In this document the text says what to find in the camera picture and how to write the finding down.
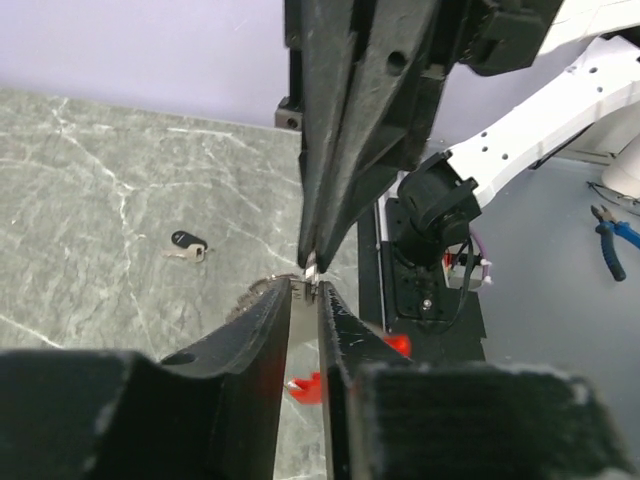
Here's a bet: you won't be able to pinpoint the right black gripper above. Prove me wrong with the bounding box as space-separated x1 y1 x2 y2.
276 1 563 272

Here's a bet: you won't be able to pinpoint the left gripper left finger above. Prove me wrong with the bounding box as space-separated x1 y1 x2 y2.
1 279 291 479

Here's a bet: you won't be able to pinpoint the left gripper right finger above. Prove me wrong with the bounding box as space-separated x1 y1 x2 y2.
317 282 635 479

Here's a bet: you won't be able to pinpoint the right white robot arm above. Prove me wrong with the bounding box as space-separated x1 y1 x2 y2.
284 1 639 272

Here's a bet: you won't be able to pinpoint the black headed key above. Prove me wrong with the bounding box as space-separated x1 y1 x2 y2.
161 230 208 263

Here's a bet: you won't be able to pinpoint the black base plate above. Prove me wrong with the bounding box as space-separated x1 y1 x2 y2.
357 199 486 365

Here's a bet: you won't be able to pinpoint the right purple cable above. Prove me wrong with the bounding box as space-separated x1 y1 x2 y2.
469 232 496 289

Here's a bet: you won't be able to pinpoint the blue handled pliers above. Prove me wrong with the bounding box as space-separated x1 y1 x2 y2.
590 205 640 282

